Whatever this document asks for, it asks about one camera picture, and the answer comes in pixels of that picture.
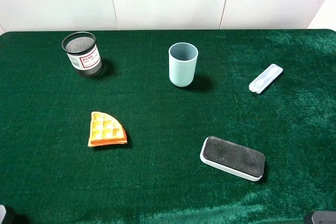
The white eraser with black felt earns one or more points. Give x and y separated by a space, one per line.
233 158

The light blue plastic cup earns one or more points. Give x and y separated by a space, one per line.
182 63

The orange toy waffle slice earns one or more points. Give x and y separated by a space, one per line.
105 130

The translucent white plastic case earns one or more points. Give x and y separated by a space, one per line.
259 84

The black mesh pen holder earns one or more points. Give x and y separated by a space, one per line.
81 48

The green velvet table cloth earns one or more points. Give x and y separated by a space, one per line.
49 174

